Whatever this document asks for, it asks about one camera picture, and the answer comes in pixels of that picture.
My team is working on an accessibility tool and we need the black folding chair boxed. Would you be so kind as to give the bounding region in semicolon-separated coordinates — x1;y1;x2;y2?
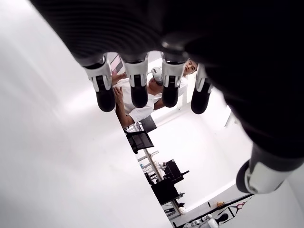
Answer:
125;130;155;155

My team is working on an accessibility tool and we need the seated person in white shirt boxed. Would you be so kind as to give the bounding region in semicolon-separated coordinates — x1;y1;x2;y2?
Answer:
113;71;164;127

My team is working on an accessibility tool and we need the white VR headset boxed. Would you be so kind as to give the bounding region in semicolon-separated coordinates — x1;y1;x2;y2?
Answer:
151;67;165;84

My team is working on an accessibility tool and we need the dark flat panel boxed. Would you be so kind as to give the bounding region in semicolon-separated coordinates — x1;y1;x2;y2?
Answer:
139;116;158;133

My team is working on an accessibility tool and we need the white humanoid robot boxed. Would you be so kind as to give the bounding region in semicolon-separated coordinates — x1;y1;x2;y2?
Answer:
182;212;229;228

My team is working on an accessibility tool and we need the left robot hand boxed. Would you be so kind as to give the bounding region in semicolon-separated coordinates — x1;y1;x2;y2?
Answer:
29;0;304;195

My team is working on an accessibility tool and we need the standing person in white shirt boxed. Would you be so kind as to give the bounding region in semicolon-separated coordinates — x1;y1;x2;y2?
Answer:
153;58;199;110

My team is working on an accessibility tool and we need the pink lit screen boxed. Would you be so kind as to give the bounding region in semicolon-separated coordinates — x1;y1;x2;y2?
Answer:
111;54;124;77

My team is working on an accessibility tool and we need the black equipment cabinet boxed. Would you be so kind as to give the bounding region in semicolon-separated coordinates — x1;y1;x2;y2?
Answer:
144;160;190;206

